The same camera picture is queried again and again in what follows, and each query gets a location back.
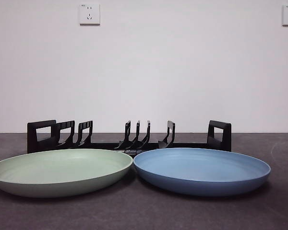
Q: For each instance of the blue round plate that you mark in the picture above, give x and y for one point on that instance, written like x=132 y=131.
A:
x=201 y=172

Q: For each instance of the black plate rack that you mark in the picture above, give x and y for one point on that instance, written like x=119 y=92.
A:
x=33 y=141

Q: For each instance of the pale green round plate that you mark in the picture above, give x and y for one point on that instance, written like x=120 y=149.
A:
x=57 y=172

